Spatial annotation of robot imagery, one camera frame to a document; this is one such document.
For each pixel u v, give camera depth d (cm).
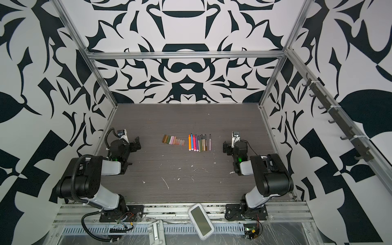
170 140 99
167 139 99
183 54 94
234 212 74
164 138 100
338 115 55
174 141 99
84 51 89
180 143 98
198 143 99
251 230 71
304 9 73
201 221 69
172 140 99
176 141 99
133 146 85
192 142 99
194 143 99
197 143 98
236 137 81
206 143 99
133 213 74
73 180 42
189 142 99
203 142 99
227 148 87
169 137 101
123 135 81
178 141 99
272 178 45
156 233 68
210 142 99
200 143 99
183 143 99
